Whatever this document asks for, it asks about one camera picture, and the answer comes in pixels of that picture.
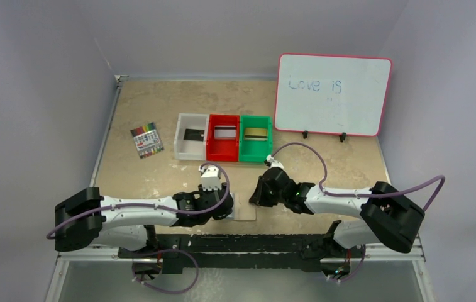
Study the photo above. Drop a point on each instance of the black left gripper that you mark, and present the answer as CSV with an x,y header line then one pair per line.
x,y
224,206

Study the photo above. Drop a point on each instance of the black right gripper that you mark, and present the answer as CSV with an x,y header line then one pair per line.
x,y
263,189

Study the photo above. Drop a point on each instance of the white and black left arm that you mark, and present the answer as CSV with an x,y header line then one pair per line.
x,y
89,218

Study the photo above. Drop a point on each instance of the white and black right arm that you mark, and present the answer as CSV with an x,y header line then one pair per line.
x,y
381,214

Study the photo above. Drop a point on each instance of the gold card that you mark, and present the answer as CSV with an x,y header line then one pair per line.
x,y
255,133

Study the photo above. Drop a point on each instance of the black card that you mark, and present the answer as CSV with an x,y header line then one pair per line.
x,y
194,134

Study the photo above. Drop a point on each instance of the white card with stripe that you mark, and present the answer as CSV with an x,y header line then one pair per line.
x,y
225,132

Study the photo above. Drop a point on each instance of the white plastic bin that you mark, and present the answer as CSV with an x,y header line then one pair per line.
x,y
190,150

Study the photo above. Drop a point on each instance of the green plastic bin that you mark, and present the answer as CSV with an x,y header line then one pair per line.
x,y
255,150

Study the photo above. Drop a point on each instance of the red plastic bin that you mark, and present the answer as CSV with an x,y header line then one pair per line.
x,y
222,150

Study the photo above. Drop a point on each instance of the pack of coloured markers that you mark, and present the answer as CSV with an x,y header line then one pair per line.
x,y
147,140

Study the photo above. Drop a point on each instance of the pink framed whiteboard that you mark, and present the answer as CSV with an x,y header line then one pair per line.
x,y
331,94

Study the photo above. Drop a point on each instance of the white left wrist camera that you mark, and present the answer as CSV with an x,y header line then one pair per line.
x,y
210,178

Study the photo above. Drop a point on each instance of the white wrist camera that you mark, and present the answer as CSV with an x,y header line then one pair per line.
x,y
210,178
271,162

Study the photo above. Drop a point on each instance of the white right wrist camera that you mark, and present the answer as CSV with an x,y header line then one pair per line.
x,y
271,162

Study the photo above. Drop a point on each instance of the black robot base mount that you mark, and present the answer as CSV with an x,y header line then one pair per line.
x,y
305,252

